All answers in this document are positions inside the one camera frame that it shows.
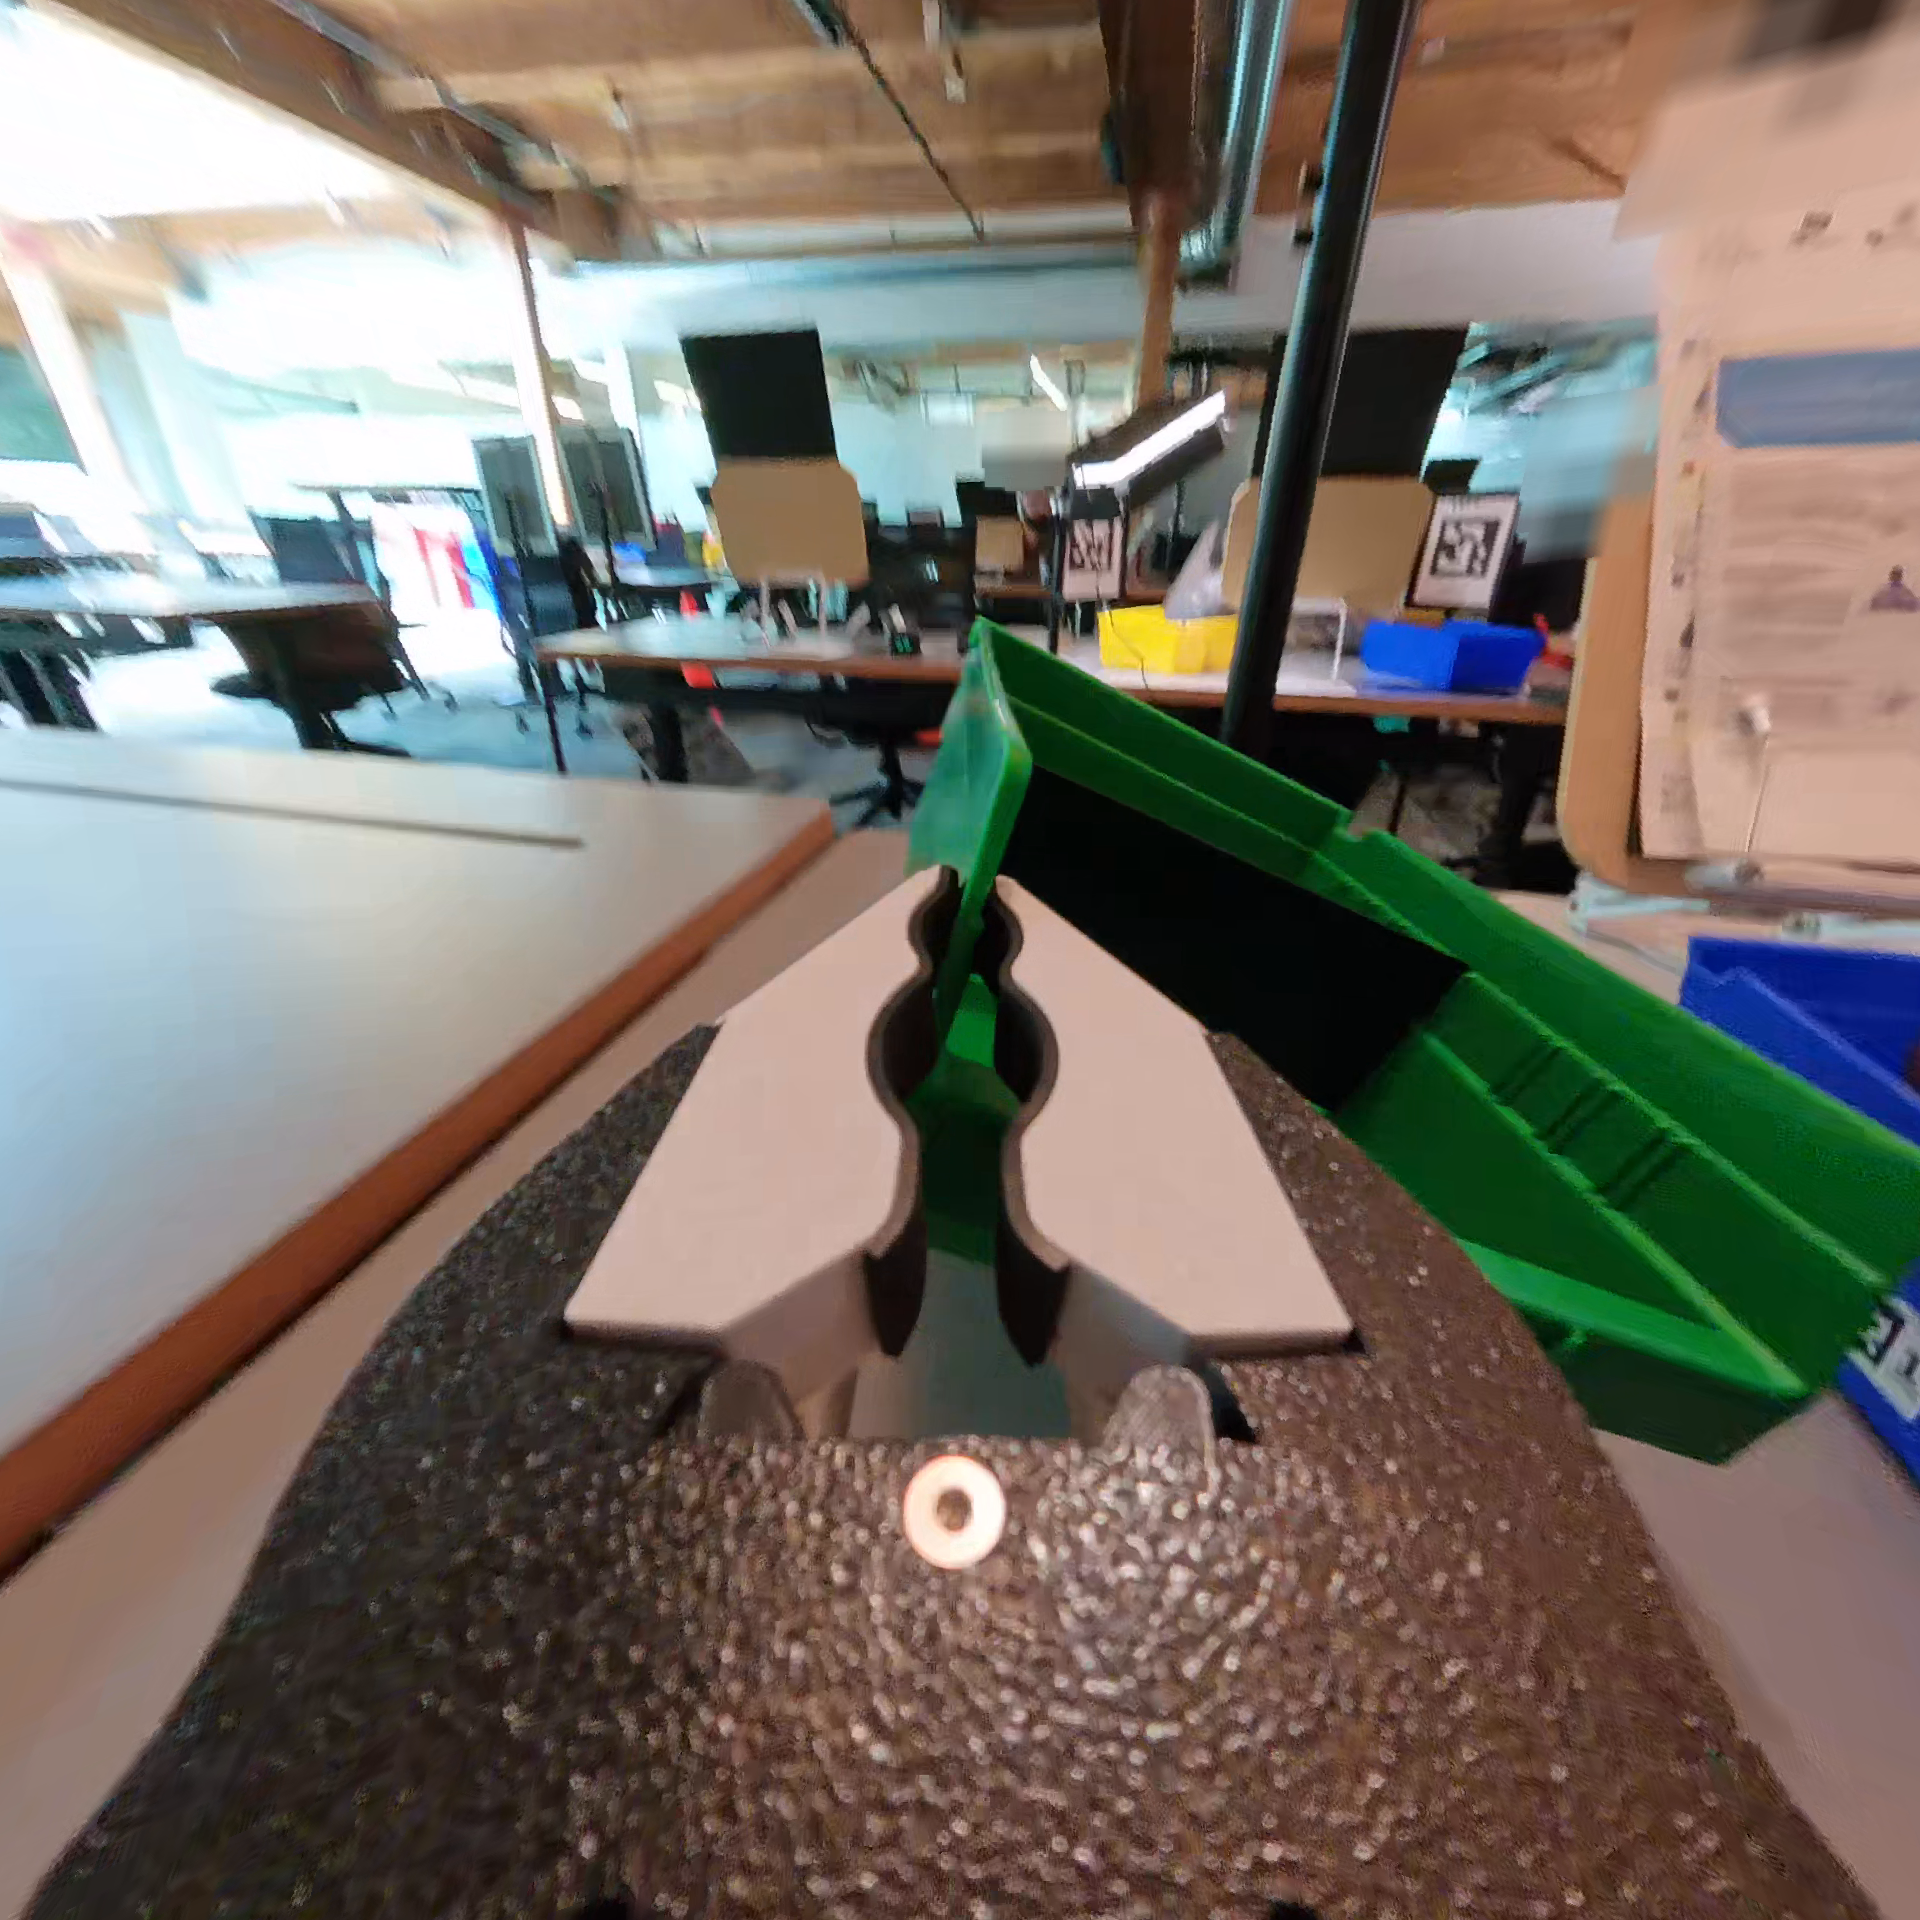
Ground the black lamp stand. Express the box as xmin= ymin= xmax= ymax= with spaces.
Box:
xmin=1217 ymin=0 xmax=1424 ymax=753

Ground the black office chair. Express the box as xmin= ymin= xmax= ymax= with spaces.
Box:
xmin=209 ymin=515 xmax=460 ymax=756

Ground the yellow plastic bin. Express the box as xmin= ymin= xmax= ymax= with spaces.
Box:
xmin=1093 ymin=605 xmax=1244 ymax=679

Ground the blue plastic bin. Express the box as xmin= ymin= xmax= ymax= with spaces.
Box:
xmin=1675 ymin=933 xmax=1920 ymax=1488
xmin=1355 ymin=614 xmax=1548 ymax=696

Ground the instruction sheet on wooden stand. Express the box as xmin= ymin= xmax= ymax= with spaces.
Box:
xmin=1551 ymin=45 xmax=1920 ymax=963

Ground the white light panel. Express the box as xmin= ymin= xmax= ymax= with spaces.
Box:
xmin=1067 ymin=390 xmax=1231 ymax=495

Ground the wooden background desk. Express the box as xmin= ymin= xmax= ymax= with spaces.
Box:
xmin=535 ymin=622 xmax=1569 ymax=783

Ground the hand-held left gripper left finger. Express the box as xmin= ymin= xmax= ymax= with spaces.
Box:
xmin=564 ymin=867 xmax=966 ymax=1434

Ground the black-and-white marker sign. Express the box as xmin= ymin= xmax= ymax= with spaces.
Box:
xmin=1413 ymin=493 xmax=1521 ymax=613

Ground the green plastic bin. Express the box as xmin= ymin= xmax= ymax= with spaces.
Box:
xmin=904 ymin=614 xmax=1920 ymax=1471

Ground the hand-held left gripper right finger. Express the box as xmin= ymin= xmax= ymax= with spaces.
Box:
xmin=981 ymin=876 xmax=1359 ymax=1383

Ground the black panel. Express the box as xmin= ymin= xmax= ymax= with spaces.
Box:
xmin=677 ymin=327 xmax=840 ymax=468
xmin=1265 ymin=327 xmax=1469 ymax=482

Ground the cardboard panel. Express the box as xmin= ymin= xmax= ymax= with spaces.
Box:
xmin=1221 ymin=477 xmax=1433 ymax=614
xmin=707 ymin=459 xmax=872 ymax=588

